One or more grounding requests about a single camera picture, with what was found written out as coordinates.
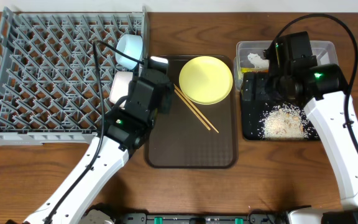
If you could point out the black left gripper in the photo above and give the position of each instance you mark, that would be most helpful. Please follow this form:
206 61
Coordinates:
153 76

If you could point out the wooden chopstick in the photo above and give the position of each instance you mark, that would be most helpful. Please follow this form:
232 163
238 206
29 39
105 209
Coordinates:
209 123
192 110

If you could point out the white pink shallow bowl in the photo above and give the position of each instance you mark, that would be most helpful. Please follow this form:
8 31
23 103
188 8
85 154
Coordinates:
120 86

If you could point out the rice and food scraps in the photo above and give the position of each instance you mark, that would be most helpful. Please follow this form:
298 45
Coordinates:
285 122

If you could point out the white tissue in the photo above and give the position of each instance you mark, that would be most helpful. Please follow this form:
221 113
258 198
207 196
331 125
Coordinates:
258 62

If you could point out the yellow orange snack wrapper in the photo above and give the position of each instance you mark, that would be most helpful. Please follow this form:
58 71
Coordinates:
245 70

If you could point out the light blue bowl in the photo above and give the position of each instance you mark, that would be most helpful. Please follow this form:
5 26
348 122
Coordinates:
132 46

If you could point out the yellow round plate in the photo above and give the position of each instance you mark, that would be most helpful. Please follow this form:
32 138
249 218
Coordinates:
205 80

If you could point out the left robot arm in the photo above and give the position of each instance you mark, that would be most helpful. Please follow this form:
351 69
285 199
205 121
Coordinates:
125 128

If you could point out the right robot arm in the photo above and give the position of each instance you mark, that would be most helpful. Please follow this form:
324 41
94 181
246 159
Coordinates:
322 92

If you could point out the clear plastic waste bin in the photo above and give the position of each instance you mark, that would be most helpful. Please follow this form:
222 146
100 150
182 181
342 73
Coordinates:
323 50

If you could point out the grey plastic dishwasher rack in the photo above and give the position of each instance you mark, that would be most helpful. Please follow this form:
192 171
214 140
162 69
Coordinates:
56 71

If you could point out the black rectangular tray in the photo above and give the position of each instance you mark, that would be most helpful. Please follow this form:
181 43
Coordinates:
254 100

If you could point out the dark brown serving tray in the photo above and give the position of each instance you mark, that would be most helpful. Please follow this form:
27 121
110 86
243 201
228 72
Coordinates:
180 140

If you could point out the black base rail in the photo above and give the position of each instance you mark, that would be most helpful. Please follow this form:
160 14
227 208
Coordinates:
103 214

